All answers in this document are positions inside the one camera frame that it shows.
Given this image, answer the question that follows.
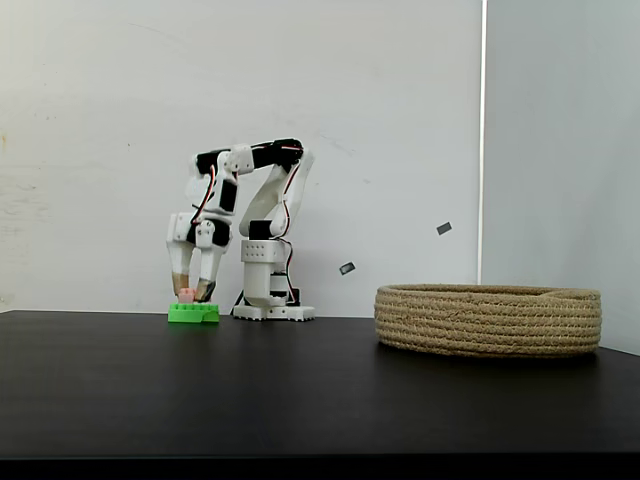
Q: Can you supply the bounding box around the white vertical corner strip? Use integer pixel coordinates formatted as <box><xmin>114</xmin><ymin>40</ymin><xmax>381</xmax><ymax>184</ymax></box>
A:
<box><xmin>478</xmin><ymin>0</ymin><xmax>489</xmax><ymax>286</ymax></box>

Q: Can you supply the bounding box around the woven rope basket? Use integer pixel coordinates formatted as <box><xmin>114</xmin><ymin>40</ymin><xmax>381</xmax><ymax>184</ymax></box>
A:
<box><xmin>374</xmin><ymin>283</ymin><xmax>603</xmax><ymax>359</ymax></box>

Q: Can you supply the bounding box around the red black gripper cable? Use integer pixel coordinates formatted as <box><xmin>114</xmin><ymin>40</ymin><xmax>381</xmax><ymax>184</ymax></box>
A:
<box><xmin>189</xmin><ymin>162</ymin><xmax>221</xmax><ymax>226</ymax></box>

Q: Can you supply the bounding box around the green lego block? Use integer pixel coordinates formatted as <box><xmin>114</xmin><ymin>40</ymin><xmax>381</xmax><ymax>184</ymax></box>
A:
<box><xmin>167</xmin><ymin>300</ymin><xmax>221</xmax><ymax>325</ymax></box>

